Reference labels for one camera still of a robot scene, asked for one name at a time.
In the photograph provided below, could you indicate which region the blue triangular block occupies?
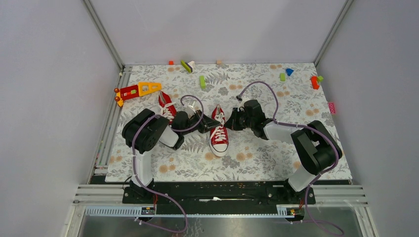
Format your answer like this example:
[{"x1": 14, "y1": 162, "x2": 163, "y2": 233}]
[{"x1": 285, "y1": 68, "x2": 294, "y2": 76}]

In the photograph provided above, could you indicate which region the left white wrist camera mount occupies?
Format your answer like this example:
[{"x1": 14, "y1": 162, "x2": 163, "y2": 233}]
[{"x1": 185, "y1": 100, "x2": 200, "y2": 117}]

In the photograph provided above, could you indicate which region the purple cable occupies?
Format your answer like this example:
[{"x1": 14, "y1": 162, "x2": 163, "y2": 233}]
[
  {"x1": 130, "y1": 94, "x2": 205, "y2": 234},
  {"x1": 236, "y1": 80, "x2": 345, "y2": 237}
]

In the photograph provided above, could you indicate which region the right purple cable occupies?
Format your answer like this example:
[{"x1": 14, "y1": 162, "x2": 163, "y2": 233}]
[{"x1": 236, "y1": 80, "x2": 345, "y2": 237}]

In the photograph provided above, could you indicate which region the pink block at edge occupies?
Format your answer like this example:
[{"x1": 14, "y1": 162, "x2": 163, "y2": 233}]
[{"x1": 328, "y1": 102, "x2": 336, "y2": 115}]

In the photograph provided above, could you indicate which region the orange block right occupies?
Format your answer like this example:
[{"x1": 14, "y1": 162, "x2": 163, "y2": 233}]
[{"x1": 310, "y1": 76, "x2": 320, "y2": 90}]

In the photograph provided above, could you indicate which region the green block near centre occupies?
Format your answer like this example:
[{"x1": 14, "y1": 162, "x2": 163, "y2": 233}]
[{"x1": 199, "y1": 76, "x2": 206, "y2": 90}]

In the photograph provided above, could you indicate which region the floral patterned mat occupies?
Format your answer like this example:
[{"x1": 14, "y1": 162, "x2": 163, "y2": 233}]
[{"x1": 104, "y1": 63, "x2": 353, "y2": 183}]

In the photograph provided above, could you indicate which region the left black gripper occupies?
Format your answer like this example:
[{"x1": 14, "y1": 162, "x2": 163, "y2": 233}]
[{"x1": 181, "y1": 110, "x2": 220, "y2": 136}]

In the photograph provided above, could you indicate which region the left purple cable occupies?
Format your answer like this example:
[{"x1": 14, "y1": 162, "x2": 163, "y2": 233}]
[{"x1": 130, "y1": 94, "x2": 205, "y2": 234}]

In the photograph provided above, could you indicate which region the red yellow toy block assembly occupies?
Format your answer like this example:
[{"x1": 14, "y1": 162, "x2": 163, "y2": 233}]
[{"x1": 114, "y1": 82, "x2": 162, "y2": 107}]

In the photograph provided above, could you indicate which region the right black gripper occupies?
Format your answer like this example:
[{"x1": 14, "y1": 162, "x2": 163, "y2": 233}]
[{"x1": 224, "y1": 108, "x2": 254, "y2": 131}]

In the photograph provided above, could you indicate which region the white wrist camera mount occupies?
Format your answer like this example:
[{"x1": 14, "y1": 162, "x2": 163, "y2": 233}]
[
  {"x1": 236, "y1": 95, "x2": 249, "y2": 111},
  {"x1": 185, "y1": 100, "x2": 200, "y2": 117}
]

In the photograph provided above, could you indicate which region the red sneaker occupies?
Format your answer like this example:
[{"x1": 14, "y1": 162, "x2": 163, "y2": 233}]
[
  {"x1": 209, "y1": 104, "x2": 229, "y2": 157},
  {"x1": 158, "y1": 90, "x2": 177, "y2": 124}
]

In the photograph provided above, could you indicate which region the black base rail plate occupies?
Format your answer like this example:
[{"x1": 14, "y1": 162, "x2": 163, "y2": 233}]
[{"x1": 90, "y1": 175, "x2": 352, "y2": 217}]

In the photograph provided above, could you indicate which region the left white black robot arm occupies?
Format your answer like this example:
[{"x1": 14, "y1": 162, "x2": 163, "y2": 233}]
[{"x1": 122, "y1": 109, "x2": 221, "y2": 203}]

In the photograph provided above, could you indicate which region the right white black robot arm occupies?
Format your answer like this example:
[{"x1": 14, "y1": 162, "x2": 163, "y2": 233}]
[{"x1": 225, "y1": 100, "x2": 342, "y2": 203}]

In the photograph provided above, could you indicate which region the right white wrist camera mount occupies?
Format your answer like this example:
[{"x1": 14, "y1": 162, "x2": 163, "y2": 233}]
[{"x1": 236, "y1": 95, "x2": 249, "y2": 111}]

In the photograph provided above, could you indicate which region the green purple white block stack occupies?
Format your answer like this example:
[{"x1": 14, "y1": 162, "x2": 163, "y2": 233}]
[{"x1": 180, "y1": 60, "x2": 195, "y2": 74}]

